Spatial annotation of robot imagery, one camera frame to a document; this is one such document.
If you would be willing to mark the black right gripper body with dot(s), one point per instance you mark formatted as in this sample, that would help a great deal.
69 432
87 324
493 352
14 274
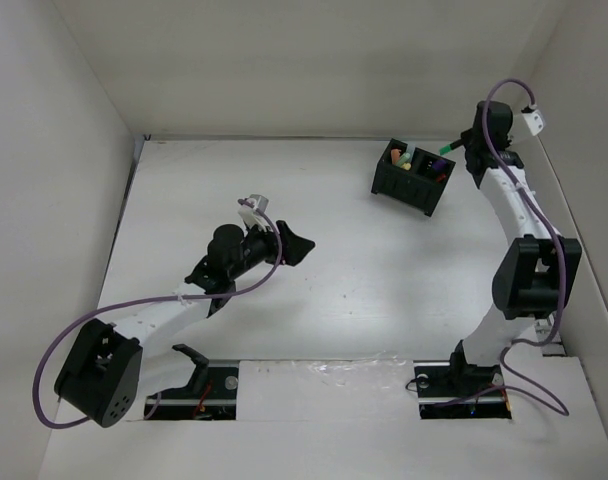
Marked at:
467 138

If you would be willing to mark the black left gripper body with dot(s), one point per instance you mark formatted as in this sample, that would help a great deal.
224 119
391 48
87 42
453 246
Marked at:
257 248

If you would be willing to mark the black highlighter purple cap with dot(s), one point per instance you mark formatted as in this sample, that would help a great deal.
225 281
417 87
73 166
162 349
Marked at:
439 164

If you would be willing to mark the mint green pastel highlighter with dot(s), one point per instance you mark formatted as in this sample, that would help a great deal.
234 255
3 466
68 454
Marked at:
404 158

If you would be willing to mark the orange pastel highlighter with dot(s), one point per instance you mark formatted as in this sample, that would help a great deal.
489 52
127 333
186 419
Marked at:
395 155

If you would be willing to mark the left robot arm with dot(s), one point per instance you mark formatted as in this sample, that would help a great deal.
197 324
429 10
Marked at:
101 375

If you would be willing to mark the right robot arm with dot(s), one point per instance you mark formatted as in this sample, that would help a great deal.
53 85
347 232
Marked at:
538 270

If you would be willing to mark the black two-compartment container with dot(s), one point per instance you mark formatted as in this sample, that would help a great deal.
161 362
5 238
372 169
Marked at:
415 187

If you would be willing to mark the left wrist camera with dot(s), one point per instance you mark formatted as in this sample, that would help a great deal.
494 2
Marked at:
251 211

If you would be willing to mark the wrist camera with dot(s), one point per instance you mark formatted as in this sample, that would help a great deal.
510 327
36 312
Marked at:
251 211
527 124

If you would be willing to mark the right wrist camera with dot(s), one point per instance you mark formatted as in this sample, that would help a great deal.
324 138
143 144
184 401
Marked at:
527 124

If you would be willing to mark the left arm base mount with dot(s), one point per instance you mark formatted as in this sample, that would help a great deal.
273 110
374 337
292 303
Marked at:
207 393

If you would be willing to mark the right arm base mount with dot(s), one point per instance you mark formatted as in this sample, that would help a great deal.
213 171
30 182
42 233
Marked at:
454 389

